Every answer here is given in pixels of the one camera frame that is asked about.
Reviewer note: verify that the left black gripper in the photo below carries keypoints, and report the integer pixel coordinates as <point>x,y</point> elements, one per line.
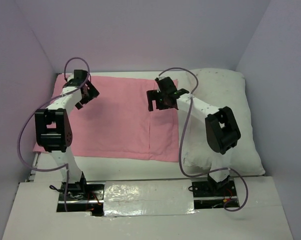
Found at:
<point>92,93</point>

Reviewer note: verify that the white pillow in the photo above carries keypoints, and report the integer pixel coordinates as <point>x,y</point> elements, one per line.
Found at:
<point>220,88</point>

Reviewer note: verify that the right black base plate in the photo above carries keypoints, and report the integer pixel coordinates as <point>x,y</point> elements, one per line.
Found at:
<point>206,198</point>

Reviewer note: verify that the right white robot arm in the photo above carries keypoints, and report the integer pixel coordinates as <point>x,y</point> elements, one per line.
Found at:
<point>221,128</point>

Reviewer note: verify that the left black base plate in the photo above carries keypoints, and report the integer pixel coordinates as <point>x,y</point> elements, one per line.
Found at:
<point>90,201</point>

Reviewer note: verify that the silver tape patch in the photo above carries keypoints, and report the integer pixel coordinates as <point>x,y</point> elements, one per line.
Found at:
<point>148,198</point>

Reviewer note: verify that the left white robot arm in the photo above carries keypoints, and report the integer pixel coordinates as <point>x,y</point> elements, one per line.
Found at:
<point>54,133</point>

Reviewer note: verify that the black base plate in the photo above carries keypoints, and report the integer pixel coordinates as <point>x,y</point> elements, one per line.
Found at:
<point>90,201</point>
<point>206,198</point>

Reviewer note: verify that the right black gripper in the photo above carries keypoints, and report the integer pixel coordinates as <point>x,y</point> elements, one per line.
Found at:
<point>153,95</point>

